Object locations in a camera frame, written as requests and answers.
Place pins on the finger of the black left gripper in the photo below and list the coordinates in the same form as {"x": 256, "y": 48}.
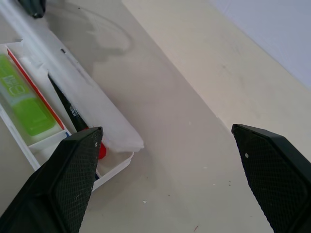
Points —
{"x": 34, "y": 8}

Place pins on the green plastic tube package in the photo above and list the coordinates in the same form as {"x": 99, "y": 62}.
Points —
{"x": 31, "y": 114}

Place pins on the white plastic pencil case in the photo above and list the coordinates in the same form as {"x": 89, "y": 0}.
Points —
{"x": 80, "y": 80}

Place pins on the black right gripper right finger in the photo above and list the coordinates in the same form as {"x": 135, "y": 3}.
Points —
{"x": 274, "y": 174}

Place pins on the black marker with red cap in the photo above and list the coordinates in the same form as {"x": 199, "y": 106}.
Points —
{"x": 73, "y": 111}

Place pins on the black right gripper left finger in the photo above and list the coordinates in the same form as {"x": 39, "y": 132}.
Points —
{"x": 60, "y": 184}

